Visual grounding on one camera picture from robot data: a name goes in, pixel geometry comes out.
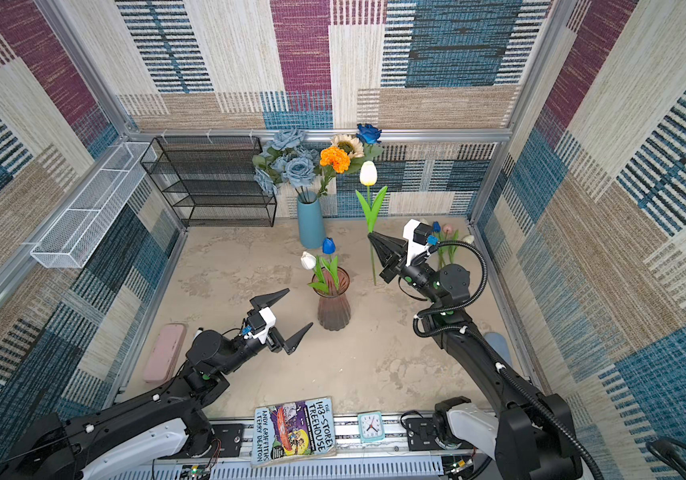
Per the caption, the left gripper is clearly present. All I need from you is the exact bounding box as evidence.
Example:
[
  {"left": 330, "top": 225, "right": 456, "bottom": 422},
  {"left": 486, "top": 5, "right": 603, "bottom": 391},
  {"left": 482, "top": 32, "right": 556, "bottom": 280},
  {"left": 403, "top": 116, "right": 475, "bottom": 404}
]
[{"left": 218, "top": 291, "right": 309, "bottom": 379}]

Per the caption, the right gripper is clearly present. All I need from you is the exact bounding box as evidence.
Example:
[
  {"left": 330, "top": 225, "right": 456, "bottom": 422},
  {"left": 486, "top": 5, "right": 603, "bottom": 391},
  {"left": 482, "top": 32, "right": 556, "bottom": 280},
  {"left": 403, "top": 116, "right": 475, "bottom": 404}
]
[{"left": 368, "top": 231, "right": 440, "bottom": 306}]

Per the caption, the red ribbed glass vase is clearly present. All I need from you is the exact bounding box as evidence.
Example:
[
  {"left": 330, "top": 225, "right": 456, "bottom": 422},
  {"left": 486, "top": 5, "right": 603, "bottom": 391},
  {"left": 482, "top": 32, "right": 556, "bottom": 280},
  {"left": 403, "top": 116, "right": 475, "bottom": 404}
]
[{"left": 312, "top": 267, "right": 352, "bottom": 331}]

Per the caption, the blue tulip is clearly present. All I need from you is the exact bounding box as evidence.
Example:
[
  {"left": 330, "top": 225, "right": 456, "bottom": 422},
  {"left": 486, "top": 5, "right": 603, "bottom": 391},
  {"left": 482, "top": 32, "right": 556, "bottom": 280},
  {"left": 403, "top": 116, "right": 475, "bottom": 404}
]
[{"left": 321, "top": 237, "right": 340, "bottom": 293}]

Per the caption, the white tulip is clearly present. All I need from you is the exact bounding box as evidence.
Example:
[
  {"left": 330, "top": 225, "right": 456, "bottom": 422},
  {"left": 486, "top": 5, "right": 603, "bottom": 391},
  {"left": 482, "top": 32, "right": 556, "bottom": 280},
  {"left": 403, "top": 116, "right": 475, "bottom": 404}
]
[{"left": 301, "top": 251, "right": 330, "bottom": 295}]

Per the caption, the yellow tulip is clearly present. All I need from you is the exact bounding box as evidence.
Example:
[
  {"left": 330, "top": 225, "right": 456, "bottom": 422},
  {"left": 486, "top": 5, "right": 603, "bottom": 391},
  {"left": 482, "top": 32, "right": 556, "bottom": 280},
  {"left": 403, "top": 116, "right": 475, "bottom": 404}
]
[{"left": 354, "top": 160, "right": 390, "bottom": 287}]

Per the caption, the blue ceramic vase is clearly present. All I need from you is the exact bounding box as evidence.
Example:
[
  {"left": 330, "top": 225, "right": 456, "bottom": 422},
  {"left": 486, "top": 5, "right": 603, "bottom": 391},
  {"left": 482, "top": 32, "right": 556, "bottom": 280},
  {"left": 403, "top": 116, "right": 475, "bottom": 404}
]
[{"left": 297, "top": 194, "right": 326, "bottom": 249}]

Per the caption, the orange marigold flower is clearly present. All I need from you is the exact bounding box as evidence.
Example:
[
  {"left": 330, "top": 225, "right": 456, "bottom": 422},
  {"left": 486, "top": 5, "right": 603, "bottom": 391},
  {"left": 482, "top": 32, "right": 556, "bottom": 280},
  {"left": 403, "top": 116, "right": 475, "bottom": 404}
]
[{"left": 315, "top": 146, "right": 351, "bottom": 198}]

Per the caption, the cream sunflower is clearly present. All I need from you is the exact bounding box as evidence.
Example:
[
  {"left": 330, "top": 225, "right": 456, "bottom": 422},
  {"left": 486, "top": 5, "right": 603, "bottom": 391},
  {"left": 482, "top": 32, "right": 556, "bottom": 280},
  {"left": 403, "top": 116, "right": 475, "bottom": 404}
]
[{"left": 329, "top": 134, "right": 364, "bottom": 173}]

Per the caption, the dark blue rose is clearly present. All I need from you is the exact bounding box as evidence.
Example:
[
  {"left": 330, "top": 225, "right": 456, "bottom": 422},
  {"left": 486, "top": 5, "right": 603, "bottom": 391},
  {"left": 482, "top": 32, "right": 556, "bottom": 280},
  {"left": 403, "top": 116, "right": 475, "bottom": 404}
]
[{"left": 356, "top": 124, "right": 383, "bottom": 160}]

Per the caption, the pale blue rose bouquet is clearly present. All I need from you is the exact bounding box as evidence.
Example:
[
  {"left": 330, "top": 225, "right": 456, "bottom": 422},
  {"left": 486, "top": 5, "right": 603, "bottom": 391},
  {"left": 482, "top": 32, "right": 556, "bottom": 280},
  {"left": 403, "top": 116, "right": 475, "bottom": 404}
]
[{"left": 252, "top": 129, "right": 319, "bottom": 204}]

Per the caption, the tulip bunch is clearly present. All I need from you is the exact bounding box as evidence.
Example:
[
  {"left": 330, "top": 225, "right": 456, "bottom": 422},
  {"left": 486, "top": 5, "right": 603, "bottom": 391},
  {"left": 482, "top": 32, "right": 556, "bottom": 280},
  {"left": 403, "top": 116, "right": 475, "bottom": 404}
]
[{"left": 432, "top": 221, "right": 474, "bottom": 268}]

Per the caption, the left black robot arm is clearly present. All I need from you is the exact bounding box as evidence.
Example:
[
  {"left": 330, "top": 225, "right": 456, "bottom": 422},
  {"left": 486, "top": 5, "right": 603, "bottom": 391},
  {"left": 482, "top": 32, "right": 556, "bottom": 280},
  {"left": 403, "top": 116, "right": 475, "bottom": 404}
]
[{"left": 0, "top": 289, "right": 308, "bottom": 479}]

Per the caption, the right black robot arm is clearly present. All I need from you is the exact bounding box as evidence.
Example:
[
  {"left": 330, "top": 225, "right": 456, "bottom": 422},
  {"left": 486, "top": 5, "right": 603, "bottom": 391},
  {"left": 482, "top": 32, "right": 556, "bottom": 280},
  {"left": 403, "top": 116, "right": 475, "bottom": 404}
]
[{"left": 368, "top": 224, "right": 603, "bottom": 479}]

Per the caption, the colourful treehouse book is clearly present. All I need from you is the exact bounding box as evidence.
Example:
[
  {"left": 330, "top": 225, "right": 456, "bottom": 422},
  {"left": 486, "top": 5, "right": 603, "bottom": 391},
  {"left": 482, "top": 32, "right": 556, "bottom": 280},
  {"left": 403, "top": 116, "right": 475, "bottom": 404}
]
[{"left": 251, "top": 397, "right": 337, "bottom": 467}]

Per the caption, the pink pencil case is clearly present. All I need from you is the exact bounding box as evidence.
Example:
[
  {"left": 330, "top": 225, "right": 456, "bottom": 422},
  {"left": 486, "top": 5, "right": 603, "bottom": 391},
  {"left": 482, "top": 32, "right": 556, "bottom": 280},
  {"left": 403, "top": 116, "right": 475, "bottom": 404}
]
[{"left": 142, "top": 323, "right": 187, "bottom": 383}]

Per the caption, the blue grey oval pad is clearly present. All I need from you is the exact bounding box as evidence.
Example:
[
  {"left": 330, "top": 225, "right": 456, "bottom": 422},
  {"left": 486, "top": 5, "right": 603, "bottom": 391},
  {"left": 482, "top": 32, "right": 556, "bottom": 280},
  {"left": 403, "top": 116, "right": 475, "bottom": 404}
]
[{"left": 483, "top": 332, "right": 512, "bottom": 364}]

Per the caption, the small mint alarm clock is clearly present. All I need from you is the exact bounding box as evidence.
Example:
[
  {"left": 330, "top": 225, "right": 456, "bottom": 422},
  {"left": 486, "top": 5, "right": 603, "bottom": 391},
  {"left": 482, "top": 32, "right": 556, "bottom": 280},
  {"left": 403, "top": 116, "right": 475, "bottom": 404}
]
[{"left": 357, "top": 411, "right": 385, "bottom": 444}]

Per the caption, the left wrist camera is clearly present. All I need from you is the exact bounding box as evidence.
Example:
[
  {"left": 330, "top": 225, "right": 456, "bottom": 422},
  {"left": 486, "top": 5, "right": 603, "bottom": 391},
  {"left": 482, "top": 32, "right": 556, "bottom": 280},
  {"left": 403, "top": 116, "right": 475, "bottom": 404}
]
[{"left": 240, "top": 307, "right": 276, "bottom": 345}]

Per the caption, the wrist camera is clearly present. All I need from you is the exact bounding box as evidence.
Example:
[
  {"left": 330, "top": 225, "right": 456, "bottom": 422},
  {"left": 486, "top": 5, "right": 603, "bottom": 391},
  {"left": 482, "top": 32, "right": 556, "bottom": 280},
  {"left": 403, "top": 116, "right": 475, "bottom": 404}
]
[
  {"left": 403, "top": 219, "right": 439, "bottom": 266},
  {"left": 240, "top": 307, "right": 276, "bottom": 345}
]

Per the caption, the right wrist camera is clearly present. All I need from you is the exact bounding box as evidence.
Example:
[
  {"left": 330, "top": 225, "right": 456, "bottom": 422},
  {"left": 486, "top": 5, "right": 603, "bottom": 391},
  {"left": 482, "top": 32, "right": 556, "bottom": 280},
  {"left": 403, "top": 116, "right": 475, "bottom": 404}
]
[{"left": 403, "top": 219, "right": 439, "bottom": 266}]

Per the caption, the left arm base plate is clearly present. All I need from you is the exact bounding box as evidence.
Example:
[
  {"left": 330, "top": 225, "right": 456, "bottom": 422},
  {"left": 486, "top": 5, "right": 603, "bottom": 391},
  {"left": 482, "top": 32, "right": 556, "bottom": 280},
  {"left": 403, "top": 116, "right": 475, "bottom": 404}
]
[{"left": 202, "top": 422, "right": 245, "bottom": 459}]

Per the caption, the black wire mesh shelf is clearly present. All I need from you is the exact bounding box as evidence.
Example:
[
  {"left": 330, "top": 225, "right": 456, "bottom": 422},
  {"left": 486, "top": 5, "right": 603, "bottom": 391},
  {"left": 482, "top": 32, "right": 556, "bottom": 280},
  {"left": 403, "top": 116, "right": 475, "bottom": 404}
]
[{"left": 140, "top": 136, "right": 277, "bottom": 227}]

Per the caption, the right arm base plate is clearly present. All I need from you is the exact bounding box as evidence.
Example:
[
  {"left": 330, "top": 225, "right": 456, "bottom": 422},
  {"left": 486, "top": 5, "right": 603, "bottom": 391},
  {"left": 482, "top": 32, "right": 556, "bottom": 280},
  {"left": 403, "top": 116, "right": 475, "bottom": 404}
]
[{"left": 399, "top": 410, "right": 458, "bottom": 451}]

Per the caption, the white wire mesh basket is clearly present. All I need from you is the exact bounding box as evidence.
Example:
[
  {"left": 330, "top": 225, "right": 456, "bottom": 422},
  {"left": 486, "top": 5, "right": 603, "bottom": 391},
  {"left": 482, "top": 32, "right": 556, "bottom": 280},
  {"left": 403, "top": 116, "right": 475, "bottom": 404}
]
[{"left": 31, "top": 142, "right": 149, "bottom": 269}]

